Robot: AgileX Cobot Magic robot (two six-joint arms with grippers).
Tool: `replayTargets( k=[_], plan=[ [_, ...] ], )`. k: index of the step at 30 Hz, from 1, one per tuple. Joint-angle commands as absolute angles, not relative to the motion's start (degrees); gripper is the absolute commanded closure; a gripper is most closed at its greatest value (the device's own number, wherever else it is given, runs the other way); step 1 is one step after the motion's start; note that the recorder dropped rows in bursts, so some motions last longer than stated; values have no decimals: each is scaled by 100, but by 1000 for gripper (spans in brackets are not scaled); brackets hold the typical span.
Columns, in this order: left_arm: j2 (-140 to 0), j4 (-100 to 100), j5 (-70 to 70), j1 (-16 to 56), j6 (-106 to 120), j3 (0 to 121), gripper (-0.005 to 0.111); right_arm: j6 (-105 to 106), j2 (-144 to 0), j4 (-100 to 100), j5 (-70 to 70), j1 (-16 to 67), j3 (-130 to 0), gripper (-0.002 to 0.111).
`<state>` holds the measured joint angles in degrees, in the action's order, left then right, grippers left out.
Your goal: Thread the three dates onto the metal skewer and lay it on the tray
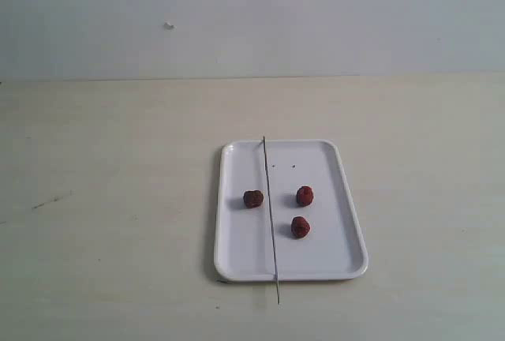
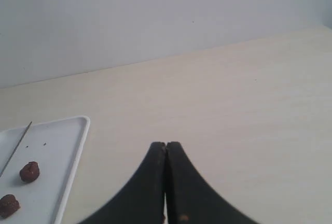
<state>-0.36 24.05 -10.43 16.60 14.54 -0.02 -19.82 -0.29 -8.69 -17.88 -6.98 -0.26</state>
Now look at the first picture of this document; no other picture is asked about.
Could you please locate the white rectangular plastic tray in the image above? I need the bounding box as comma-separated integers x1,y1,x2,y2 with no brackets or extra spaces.
214,140,368,282

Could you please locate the thin metal skewer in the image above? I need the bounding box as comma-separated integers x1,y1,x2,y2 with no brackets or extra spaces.
262,135,281,306

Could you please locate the dark brown meatball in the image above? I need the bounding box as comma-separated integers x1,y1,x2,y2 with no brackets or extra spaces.
243,190,264,208

